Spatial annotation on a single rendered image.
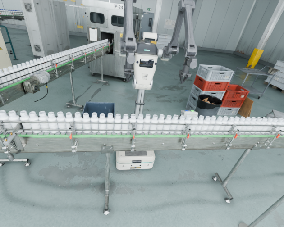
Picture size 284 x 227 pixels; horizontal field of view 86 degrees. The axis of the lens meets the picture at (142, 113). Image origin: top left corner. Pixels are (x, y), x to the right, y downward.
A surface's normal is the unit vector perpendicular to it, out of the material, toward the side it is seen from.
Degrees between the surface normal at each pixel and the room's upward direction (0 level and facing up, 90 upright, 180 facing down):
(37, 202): 0
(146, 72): 90
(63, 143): 90
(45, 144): 90
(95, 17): 90
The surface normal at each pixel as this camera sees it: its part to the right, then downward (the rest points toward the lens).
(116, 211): 0.13, -0.83
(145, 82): 0.15, 0.55
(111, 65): -0.17, 0.51
